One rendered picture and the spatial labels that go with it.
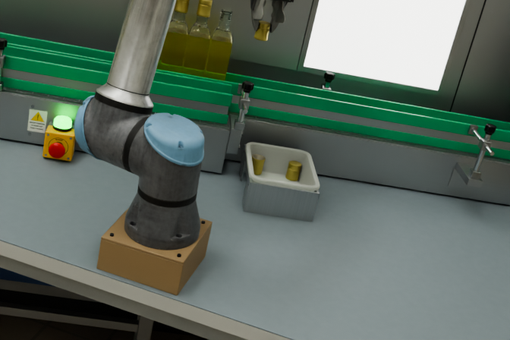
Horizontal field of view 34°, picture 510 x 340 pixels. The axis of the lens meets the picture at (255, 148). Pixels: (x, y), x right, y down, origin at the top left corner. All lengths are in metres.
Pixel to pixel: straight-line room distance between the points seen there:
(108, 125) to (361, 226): 0.75
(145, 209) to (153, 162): 0.10
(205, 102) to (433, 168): 0.67
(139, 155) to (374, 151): 0.87
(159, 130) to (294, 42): 0.85
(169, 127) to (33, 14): 0.88
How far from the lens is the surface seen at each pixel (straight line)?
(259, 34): 2.12
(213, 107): 2.09
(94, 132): 1.63
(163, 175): 1.56
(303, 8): 2.29
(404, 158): 2.29
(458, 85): 2.49
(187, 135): 1.56
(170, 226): 1.60
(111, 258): 1.65
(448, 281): 1.95
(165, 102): 2.09
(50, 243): 1.74
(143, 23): 1.60
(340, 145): 2.24
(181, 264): 1.59
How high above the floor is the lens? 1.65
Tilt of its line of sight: 23 degrees down
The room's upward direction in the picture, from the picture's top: 13 degrees clockwise
